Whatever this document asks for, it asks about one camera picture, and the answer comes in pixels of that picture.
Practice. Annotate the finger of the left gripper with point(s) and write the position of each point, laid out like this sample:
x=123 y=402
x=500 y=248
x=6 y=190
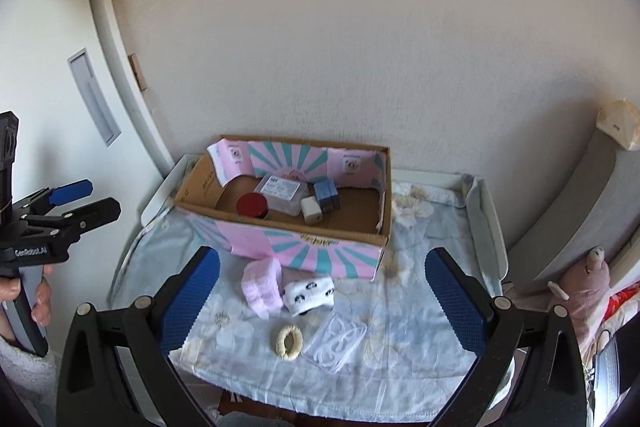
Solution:
x=50 y=197
x=76 y=221

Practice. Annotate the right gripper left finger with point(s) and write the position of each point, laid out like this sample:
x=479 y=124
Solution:
x=93 y=388

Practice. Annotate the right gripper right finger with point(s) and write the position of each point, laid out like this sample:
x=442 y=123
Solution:
x=550 y=390

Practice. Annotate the red lid jar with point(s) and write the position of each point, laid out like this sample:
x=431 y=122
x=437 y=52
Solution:
x=252 y=205

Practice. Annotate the pink fluffy sock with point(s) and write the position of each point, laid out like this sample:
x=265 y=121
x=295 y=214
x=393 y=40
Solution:
x=261 y=286

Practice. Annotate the yellow hair scrunchie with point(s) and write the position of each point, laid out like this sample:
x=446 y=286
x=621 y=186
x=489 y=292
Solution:
x=289 y=343

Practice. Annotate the white panda sock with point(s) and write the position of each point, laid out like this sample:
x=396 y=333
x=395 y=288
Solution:
x=301 y=296

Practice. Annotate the clear plastic case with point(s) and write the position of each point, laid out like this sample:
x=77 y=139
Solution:
x=334 y=341

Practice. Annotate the clear cotton swab box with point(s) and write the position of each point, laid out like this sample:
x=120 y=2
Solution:
x=282 y=194

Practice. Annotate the white roll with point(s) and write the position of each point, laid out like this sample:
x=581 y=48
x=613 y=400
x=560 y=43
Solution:
x=311 y=210

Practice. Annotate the blue small box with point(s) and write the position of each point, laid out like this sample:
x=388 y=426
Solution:
x=326 y=193

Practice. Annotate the left hand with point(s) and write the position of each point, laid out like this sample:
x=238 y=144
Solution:
x=41 y=312

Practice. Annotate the pink plush toy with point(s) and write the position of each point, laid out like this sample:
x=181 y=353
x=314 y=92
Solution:
x=584 y=290

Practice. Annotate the white sliding door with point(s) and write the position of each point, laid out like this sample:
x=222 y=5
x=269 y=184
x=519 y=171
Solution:
x=58 y=141

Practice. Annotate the grey sofa cushion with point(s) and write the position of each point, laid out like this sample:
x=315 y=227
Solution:
x=598 y=207

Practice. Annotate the pink lined cardboard box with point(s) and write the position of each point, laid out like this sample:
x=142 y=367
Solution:
x=347 y=244

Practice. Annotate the beige plush toy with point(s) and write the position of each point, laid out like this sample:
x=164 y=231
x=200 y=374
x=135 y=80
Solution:
x=620 y=120

